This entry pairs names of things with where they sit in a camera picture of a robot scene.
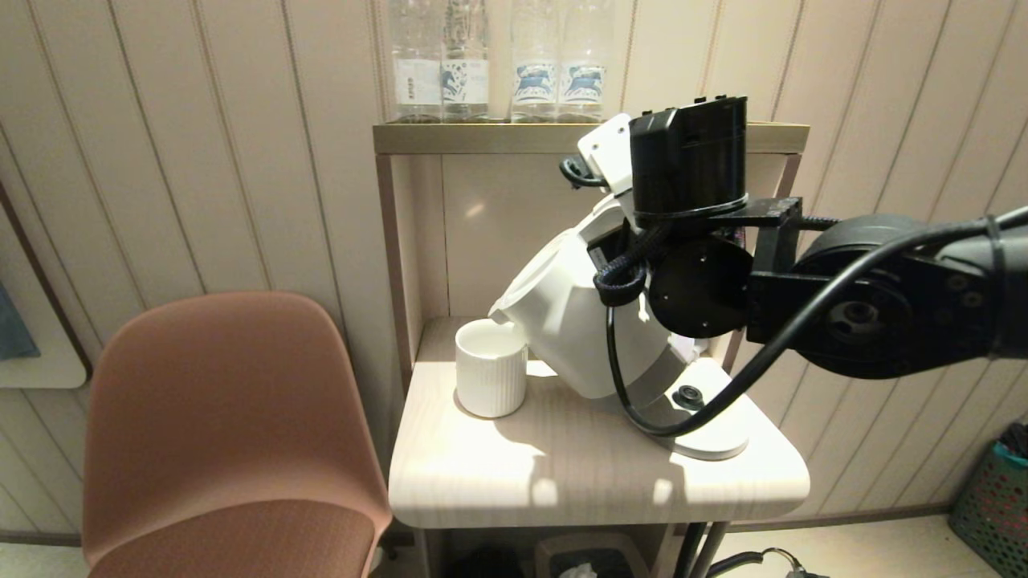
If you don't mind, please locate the grey trash bin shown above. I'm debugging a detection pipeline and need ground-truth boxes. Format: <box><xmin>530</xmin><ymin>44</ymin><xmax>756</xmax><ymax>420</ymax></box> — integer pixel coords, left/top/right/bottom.
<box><xmin>536</xmin><ymin>534</ymin><xmax>651</xmax><ymax>578</ymax></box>

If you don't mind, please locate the clear bottle blue horse label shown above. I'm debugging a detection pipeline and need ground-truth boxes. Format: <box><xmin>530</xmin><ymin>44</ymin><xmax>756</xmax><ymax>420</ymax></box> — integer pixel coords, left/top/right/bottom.
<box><xmin>557</xmin><ymin>0</ymin><xmax>614</xmax><ymax>124</ymax></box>
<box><xmin>511</xmin><ymin>0</ymin><xmax>560</xmax><ymax>124</ymax></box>

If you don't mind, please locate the black braided cable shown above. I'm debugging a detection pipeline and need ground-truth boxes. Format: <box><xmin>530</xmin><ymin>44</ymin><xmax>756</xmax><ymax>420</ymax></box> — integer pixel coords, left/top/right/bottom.
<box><xmin>593</xmin><ymin>221</ymin><xmax>671</xmax><ymax>307</ymax></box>

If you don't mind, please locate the black smooth cable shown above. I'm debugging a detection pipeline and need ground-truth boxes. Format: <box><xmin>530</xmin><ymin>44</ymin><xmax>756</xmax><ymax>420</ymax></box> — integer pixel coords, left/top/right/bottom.
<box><xmin>604</xmin><ymin>205</ymin><xmax>1028</xmax><ymax>438</ymax></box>

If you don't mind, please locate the clear bottle blue patterned label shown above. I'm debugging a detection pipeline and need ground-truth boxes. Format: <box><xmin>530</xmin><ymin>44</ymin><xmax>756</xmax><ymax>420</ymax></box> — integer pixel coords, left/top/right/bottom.
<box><xmin>441</xmin><ymin>0</ymin><xmax>490</xmax><ymax>122</ymax></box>

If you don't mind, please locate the white ribbed ceramic cup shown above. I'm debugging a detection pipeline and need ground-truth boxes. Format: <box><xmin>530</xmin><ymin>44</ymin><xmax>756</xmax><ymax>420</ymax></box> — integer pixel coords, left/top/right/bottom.
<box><xmin>455</xmin><ymin>319</ymin><xmax>528</xmax><ymax>420</ymax></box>

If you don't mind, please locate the green mesh basket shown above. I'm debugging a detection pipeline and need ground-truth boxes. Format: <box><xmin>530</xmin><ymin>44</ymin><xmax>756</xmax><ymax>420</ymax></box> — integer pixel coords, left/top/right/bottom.
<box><xmin>948</xmin><ymin>424</ymin><xmax>1028</xmax><ymax>577</ymax></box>

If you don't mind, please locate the blue cloth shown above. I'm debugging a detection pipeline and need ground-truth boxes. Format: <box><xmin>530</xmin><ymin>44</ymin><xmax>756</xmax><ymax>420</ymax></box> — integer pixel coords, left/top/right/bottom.
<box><xmin>0</xmin><ymin>281</ymin><xmax>41</xmax><ymax>360</ymax></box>

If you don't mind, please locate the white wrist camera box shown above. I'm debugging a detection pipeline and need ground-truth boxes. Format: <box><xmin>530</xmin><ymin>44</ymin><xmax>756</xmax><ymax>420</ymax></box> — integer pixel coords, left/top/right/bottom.
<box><xmin>560</xmin><ymin>112</ymin><xmax>635</xmax><ymax>197</ymax></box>

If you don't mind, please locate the white round kettle base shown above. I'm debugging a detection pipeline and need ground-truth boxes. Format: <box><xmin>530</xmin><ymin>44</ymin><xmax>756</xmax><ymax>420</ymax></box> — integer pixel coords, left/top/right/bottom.
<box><xmin>634</xmin><ymin>357</ymin><xmax>749</xmax><ymax>462</ymax></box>

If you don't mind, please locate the black power cord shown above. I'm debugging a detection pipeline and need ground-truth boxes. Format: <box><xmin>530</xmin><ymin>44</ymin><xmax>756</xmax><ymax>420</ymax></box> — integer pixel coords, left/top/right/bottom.
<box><xmin>705</xmin><ymin>549</ymin><xmax>820</xmax><ymax>578</ymax></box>

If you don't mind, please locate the white electric kettle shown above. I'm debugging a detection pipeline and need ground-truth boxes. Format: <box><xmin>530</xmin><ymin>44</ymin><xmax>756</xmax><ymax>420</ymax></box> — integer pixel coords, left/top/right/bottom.
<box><xmin>487</xmin><ymin>197</ymin><xmax>700</xmax><ymax>401</ymax></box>

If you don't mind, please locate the clear bottle white text label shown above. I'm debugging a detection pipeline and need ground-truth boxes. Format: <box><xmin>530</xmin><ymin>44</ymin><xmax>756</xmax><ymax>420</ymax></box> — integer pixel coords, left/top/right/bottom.
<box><xmin>391</xmin><ymin>0</ymin><xmax>443</xmax><ymax>124</ymax></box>

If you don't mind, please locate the beige shelf side table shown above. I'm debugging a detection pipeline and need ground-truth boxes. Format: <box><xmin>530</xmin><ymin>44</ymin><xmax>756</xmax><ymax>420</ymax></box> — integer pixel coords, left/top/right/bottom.
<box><xmin>372</xmin><ymin>120</ymin><xmax>810</xmax><ymax>578</ymax></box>

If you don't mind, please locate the pink shell chair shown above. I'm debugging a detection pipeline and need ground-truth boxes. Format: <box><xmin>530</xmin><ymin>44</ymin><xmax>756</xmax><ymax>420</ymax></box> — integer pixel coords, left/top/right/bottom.
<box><xmin>83</xmin><ymin>291</ymin><xmax>393</xmax><ymax>578</ymax></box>

